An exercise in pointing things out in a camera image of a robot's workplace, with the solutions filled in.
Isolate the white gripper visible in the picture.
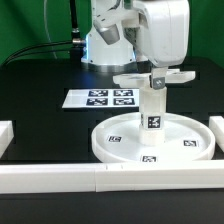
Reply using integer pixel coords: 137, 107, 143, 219
133, 0, 190, 90

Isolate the white cross-shaped table base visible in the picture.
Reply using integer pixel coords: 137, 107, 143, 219
113, 69, 196, 89

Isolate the white round table top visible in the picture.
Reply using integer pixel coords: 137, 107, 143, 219
91, 112, 215, 163

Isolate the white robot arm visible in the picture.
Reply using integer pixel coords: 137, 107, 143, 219
82, 0, 190, 90

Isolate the white marker sheet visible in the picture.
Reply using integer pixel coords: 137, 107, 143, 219
62, 89, 139, 109

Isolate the white left side block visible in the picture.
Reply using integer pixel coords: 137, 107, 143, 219
0, 121, 14, 158

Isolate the black cable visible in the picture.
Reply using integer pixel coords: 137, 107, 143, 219
0, 0, 88, 66

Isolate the white front rail right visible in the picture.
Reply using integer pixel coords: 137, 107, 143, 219
95, 160, 224, 192

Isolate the white rail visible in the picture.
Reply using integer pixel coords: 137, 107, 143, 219
0, 164, 96, 194
95, 160, 224, 192

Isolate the white front rail left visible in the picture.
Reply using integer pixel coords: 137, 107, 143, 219
0, 164, 96, 194

